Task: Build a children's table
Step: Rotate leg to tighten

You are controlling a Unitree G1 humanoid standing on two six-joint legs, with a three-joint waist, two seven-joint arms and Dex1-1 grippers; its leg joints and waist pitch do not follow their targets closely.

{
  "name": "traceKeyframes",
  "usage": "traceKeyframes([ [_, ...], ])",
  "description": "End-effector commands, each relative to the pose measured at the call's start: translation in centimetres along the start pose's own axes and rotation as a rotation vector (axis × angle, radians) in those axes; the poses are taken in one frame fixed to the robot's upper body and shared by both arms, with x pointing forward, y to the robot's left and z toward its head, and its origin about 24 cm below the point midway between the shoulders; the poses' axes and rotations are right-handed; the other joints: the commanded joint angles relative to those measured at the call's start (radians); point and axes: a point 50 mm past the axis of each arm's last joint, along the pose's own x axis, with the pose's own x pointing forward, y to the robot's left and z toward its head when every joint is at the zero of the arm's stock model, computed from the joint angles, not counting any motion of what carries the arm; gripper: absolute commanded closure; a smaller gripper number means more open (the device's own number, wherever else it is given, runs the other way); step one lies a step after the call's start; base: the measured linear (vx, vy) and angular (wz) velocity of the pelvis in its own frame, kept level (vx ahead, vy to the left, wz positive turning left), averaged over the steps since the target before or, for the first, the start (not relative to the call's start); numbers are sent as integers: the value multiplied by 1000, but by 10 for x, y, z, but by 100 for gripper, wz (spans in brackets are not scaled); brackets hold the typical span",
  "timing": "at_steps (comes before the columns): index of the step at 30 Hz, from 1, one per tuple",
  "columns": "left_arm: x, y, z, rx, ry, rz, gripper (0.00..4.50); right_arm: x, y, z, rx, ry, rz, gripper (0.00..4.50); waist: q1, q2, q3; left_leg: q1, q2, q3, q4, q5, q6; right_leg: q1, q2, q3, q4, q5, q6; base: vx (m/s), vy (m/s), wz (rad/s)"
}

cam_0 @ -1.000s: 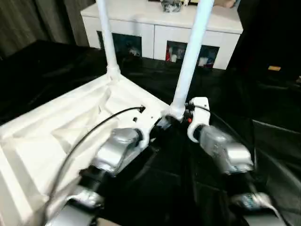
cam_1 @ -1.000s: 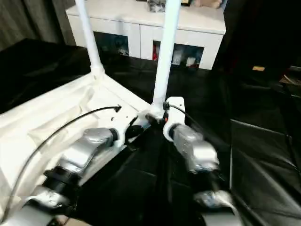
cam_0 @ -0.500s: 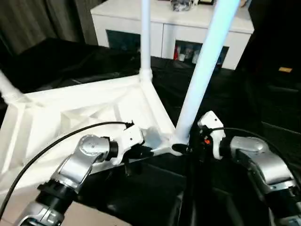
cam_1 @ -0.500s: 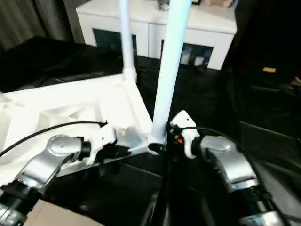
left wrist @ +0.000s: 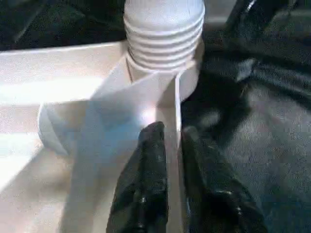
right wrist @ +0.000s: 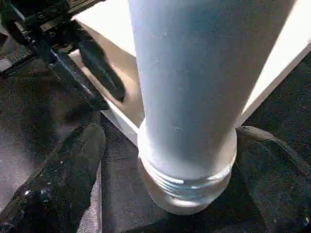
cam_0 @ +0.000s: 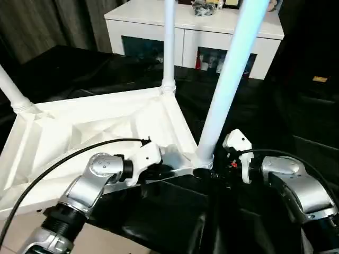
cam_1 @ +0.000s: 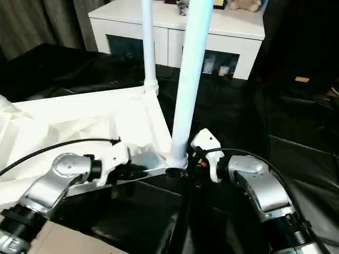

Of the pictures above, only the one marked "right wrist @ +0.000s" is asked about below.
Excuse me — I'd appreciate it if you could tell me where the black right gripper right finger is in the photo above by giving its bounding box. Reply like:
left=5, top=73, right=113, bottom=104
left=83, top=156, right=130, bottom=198
left=230, top=126, right=311, bottom=233

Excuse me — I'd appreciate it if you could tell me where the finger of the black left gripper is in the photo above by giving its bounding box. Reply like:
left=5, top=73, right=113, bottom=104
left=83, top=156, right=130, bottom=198
left=79, top=40, right=126, bottom=102

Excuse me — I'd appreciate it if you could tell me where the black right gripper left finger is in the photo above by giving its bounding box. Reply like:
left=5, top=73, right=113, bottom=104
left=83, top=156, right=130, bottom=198
left=0, top=123, right=106, bottom=233

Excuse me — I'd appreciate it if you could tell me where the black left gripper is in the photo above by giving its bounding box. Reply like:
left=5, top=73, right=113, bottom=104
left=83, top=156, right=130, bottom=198
left=0, top=0, right=110, bottom=111

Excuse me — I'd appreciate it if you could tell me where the white plastic table top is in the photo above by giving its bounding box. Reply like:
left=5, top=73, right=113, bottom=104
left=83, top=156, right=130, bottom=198
left=69, top=0, right=311, bottom=216

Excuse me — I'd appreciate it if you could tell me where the white plastic table leg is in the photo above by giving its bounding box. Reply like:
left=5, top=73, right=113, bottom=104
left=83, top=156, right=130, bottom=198
left=128, top=0, right=296, bottom=202

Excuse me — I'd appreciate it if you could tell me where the black mat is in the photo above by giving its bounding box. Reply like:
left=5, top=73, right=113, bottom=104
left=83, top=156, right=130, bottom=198
left=0, top=31, right=311, bottom=233

